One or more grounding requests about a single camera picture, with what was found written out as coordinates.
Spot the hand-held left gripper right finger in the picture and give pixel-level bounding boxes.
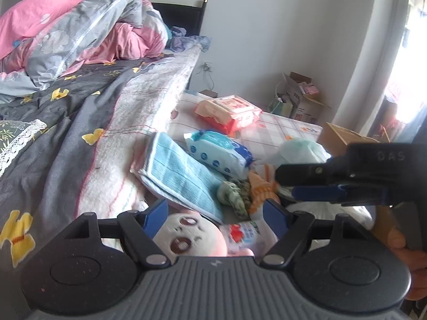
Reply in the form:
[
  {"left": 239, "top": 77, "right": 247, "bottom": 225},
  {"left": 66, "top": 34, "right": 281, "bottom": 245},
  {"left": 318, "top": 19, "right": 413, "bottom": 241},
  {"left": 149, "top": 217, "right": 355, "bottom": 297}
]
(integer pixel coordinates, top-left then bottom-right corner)
[{"left": 260, "top": 198, "right": 371, "bottom": 269}]

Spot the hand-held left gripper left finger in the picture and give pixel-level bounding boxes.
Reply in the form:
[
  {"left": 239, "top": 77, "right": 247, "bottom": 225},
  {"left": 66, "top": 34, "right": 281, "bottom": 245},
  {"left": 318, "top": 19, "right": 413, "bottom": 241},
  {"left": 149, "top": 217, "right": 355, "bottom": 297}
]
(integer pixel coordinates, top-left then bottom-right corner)
[{"left": 62, "top": 198, "right": 171, "bottom": 269}]

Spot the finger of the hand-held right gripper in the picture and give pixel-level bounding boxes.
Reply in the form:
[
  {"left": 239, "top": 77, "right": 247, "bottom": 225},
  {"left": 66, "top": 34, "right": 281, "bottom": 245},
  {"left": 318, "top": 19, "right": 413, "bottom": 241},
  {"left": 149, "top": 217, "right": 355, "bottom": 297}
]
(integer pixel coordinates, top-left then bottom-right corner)
[
  {"left": 292, "top": 185, "right": 388, "bottom": 206},
  {"left": 275, "top": 155, "right": 351, "bottom": 188}
]

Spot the yogurt cup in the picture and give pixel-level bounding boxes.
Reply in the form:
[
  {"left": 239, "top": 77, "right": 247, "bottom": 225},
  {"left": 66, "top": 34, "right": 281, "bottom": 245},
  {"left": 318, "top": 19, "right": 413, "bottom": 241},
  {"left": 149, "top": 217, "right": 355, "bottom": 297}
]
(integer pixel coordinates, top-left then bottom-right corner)
[{"left": 218, "top": 220, "right": 279, "bottom": 257}]

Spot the pink plush toy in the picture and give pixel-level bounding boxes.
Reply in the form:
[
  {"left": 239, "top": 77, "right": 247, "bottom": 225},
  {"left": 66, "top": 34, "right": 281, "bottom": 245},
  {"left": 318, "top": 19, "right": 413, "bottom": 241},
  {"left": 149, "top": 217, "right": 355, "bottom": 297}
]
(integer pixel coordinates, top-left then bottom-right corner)
[{"left": 152, "top": 208, "right": 256, "bottom": 258}]

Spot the person's right hand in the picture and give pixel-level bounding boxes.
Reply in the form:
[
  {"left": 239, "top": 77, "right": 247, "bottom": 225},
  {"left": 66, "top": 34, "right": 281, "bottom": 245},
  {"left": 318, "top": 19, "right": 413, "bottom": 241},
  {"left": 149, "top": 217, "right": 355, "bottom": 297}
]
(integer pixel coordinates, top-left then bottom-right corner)
[{"left": 373, "top": 205, "right": 427, "bottom": 301}]

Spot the white plastic bag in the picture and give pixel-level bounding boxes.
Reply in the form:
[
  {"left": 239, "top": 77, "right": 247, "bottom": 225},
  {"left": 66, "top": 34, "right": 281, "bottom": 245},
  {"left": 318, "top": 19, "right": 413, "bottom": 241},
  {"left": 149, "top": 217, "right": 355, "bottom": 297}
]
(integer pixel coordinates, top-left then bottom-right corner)
[{"left": 267, "top": 139, "right": 374, "bottom": 232}]

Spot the orange print white cloth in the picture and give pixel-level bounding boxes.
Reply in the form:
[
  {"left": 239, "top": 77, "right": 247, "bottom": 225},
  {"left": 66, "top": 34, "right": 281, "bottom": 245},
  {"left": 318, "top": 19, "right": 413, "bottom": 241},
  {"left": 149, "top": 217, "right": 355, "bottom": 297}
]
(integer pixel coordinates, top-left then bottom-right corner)
[{"left": 248, "top": 170, "right": 281, "bottom": 216}]

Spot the green white crumpled cloth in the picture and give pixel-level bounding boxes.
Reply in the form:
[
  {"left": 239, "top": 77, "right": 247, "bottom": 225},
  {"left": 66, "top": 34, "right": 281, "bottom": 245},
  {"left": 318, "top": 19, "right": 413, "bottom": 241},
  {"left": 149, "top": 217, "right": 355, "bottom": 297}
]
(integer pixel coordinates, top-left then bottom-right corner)
[{"left": 217, "top": 180, "right": 251, "bottom": 221}]

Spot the light blue towel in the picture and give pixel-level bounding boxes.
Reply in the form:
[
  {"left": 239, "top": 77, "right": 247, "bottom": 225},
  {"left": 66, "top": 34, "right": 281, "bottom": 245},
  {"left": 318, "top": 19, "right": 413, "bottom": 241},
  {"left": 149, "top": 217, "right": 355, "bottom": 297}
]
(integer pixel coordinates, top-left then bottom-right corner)
[{"left": 130, "top": 131, "right": 226, "bottom": 225}]

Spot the small open cardboard box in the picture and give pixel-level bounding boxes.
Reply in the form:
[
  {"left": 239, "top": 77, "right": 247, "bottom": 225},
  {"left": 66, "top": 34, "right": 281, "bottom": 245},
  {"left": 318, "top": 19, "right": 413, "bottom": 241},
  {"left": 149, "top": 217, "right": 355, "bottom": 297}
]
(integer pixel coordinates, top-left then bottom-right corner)
[{"left": 283, "top": 71, "right": 326, "bottom": 124}]

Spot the white round bin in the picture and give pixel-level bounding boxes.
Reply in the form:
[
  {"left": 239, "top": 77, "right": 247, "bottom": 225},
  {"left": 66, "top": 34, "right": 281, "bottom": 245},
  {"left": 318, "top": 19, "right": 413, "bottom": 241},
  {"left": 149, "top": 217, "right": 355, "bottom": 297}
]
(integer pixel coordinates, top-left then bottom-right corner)
[{"left": 268, "top": 83, "right": 294, "bottom": 118}]

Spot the blue white wet wipes pack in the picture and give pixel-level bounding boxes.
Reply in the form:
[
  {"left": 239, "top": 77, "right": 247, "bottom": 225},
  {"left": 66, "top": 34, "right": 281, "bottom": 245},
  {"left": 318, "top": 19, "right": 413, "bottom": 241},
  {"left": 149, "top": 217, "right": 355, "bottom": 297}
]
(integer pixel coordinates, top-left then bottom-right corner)
[{"left": 183, "top": 130, "right": 254, "bottom": 178}]

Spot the pink wet wipes pack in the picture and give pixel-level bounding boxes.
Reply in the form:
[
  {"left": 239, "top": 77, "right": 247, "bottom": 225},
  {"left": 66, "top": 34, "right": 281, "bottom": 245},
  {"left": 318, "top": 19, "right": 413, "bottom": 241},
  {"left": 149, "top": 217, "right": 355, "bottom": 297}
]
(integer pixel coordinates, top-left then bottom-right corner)
[{"left": 194, "top": 95, "right": 263, "bottom": 136}]

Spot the white curtain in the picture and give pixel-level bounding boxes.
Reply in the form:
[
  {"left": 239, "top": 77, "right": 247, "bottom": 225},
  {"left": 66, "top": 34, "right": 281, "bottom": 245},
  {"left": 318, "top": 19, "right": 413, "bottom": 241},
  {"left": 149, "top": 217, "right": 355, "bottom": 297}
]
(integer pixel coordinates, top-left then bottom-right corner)
[{"left": 334, "top": 0, "right": 412, "bottom": 138}]

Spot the grey bedsheet with yellow flowers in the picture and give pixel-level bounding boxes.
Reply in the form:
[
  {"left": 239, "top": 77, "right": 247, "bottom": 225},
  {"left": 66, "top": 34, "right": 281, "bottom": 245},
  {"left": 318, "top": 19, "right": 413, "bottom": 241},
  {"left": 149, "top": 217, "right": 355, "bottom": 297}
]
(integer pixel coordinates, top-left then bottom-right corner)
[{"left": 0, "top": 57, "right": 177, "bottom": 270}]

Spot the green leaf lace-trimmed cloth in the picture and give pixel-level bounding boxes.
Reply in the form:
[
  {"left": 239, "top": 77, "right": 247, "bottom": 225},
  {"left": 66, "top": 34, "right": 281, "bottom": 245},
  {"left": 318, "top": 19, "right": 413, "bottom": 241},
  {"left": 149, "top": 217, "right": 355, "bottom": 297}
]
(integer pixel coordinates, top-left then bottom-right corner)
[{"left": 0, "top": 118, "right": 48, "bottom": 177}]

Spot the blue grey crumpled cloth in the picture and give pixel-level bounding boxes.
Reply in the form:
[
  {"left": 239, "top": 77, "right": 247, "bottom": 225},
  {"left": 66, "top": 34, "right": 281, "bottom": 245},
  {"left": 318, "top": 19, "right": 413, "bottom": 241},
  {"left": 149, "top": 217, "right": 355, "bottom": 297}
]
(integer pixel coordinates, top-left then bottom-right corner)
[{"left": 165, "top": 26, "right": 213, "bottom": 53}]

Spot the pink grey floral quilt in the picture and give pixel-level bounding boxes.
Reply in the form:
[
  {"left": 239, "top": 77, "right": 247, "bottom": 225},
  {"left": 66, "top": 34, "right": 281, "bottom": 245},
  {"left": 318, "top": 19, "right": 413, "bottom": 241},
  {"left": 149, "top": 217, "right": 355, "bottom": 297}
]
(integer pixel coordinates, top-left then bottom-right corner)
[{"left": 0, "top": 0, "right": 169, "bottom": 104}]

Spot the black headboard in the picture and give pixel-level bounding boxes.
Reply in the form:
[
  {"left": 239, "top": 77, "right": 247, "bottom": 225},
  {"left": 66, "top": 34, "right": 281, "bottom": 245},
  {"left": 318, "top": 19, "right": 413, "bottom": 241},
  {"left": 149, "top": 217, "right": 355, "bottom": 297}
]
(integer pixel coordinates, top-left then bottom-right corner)
[{"left": 152, "top": 0, "right": 209, "bottom": 90}]

